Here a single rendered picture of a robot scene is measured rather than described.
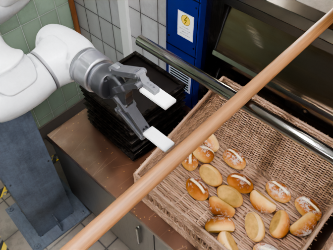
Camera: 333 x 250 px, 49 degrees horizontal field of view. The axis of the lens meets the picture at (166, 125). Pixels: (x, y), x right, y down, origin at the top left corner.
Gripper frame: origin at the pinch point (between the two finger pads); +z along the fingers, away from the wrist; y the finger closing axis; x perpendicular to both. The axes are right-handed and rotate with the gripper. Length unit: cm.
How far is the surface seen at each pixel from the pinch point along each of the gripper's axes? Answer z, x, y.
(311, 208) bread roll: 29, -41, 55
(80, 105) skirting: -115, -41, 113
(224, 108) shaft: 6.1, -10.8, -1.1
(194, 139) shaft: 6.9, -0.6, -0.9
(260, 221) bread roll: 19, -24, 54
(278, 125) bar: 15.5, -17.9, 2.7
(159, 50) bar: -19.6, -17.8, 2.3
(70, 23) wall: -116, -49, 56
